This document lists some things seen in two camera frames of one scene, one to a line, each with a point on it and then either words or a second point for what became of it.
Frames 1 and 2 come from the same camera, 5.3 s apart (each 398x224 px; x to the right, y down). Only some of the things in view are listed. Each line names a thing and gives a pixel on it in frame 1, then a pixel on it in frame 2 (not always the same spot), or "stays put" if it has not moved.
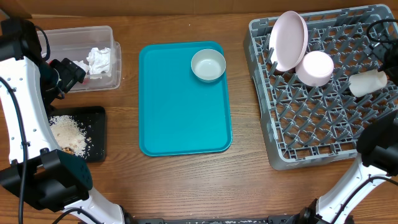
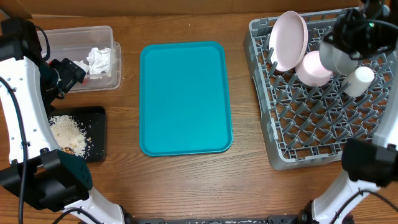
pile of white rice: [69, 135] stays put
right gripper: [387, 51] → [345, 37]
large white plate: [288, 40] stays put
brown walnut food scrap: [68, 150] stays put
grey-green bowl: [208, 65] → [335, 60]
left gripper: [72, 73] stays put
